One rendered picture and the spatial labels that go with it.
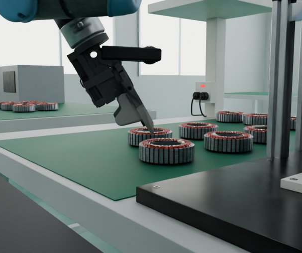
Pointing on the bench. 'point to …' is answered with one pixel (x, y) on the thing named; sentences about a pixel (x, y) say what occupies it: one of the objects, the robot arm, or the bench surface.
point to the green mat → (122, 157)
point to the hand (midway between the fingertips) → (150, 126)
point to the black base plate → (244, 204)
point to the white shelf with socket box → (211, 40)
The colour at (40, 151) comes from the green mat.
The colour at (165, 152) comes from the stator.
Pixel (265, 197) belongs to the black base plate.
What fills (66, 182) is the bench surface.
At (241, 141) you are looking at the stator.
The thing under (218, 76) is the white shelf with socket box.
